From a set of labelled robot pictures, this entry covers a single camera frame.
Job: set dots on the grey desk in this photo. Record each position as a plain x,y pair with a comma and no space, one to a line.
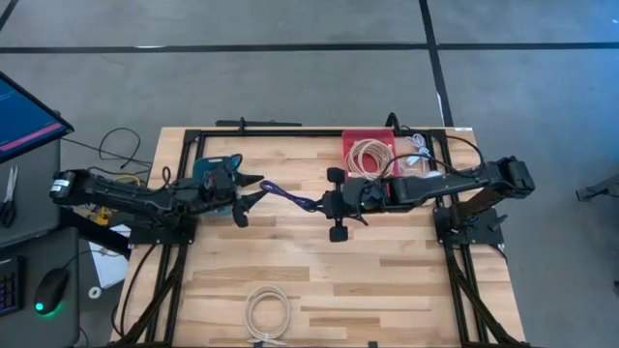
38,203

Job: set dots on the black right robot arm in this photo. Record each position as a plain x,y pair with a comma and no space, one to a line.
435,186

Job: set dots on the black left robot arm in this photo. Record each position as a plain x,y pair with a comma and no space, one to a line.
121,195

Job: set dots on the black keyboard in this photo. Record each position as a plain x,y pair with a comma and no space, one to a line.
9,287

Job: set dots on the pink translucent plastic bin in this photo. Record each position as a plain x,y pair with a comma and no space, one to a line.
350,135

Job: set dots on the teal plastic bin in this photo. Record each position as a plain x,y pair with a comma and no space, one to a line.
205,166

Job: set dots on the computer monitor blue screen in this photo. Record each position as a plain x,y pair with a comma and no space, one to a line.
24,121

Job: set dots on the black aluminium table frame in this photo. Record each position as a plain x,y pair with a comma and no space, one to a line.
314,132

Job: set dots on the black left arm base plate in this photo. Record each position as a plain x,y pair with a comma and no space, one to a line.
159,237

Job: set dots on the black computer mouse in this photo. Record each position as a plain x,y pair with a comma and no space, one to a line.
50,290

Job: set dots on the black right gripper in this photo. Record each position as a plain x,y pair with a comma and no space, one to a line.
360,193

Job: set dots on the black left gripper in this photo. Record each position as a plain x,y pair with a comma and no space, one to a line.
220,188

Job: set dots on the white tape roll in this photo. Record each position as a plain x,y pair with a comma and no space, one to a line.
90,292

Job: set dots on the white paper sheet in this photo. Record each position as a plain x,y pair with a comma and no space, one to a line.
109,270

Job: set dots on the grey floor stand leg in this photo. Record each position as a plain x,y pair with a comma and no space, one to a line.
602,187

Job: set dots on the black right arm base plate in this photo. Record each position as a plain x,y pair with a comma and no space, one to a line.
483,237

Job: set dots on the scissors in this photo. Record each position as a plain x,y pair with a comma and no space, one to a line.
10,183

